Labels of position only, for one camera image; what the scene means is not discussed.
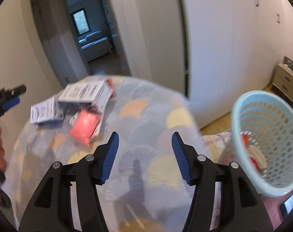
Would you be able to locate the pink packet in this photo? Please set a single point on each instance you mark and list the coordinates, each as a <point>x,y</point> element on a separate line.
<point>85,126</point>

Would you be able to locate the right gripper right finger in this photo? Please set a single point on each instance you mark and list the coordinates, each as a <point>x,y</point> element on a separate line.
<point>241,206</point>

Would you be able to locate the white milk carton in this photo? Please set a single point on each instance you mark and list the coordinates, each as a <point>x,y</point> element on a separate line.
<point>95,94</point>
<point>46,111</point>

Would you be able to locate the beige bedside table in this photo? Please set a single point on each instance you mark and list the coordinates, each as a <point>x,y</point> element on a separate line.
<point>283,80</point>

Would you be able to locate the smartphone with lit screen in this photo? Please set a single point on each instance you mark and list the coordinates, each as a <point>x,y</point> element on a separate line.
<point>286,207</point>

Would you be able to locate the white milk carton left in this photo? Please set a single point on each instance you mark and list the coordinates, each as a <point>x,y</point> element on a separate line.
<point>46,111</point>

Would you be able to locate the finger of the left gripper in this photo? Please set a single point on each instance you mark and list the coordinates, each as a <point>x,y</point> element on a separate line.
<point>15,92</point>
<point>10,103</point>

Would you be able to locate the far room sofa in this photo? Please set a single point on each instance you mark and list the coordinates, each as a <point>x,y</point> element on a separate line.
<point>95,45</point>

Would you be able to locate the light blue laundry basket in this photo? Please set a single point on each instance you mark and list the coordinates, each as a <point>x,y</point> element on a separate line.
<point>262,137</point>

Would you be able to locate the patterned fan-print tablecloth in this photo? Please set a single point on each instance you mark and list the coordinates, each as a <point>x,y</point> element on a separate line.
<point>145,190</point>

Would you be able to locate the picture frame on nightstand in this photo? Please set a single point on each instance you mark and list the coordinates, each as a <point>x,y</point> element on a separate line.
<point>288,62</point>

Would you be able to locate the far room window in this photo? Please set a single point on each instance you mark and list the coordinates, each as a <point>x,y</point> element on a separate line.
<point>80,21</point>

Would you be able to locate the white milk carton right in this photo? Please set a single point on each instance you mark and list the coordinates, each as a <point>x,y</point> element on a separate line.
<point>95,94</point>

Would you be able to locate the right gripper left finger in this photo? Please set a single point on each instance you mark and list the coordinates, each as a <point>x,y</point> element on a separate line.
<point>49,209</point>

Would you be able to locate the white door black handle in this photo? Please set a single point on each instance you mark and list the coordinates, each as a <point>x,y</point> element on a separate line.
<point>22,61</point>

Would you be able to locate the white wardrobe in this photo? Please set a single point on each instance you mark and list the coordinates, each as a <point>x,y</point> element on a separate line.
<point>233,47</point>

